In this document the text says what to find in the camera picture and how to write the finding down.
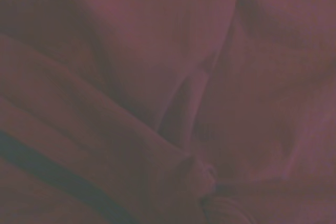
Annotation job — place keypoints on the rust red shorts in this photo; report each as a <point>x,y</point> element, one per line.
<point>147,82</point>

